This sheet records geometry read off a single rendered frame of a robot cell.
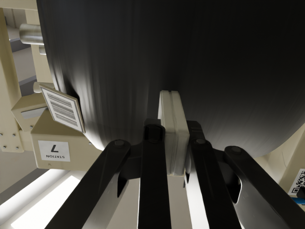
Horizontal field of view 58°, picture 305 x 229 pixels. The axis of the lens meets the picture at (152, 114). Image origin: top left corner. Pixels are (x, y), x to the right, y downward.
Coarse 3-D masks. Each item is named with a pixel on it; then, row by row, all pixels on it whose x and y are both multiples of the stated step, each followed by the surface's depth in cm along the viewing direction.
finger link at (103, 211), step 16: (112, 144) 14; (128, 144) 15; (96, 160) 13; (112, 160) 13; (96, 176) 12; (112, 176) 12; (80, 192) 11; (96, 192) 11; (112, 192) 12; (64, 208) 10; (80, 208) 10; (96, 208) 11; (112, 208) 13; (48, 224) 10; (64, 224) 10; (80, 224) 10; (96, 224) 11
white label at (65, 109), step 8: (40, 88) 26; (48, 88) 25; (48, 96) 26; (56, 96) 26; (64, 96) 25; (48, 104) 28; (56, 104) 27; (64, 104) 26; (72, 104) 25; (56, 112) 28; (64, 112) 27; (72, 112) 27; (80, 112) 26; (56, 120) 30; (64, 120) 29; (72, 120) 28; (80, 120) 27; (72, 128) 30; (80, 128) 29
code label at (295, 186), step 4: (300, 172) 54; (304, 172) 54; (296, 176) 54; (300, 176) 54; (304, 176) 54; (296, 180) 55; (300, 180) 55; (304, 180) 55; (292, 184) 56; (296, 184) 56; (300, 184) 56; (304, 184) 56; (292, 188) 56; (296, 188) 56; (288, 192) 57; (292, 192) 57; (296, 192) 57
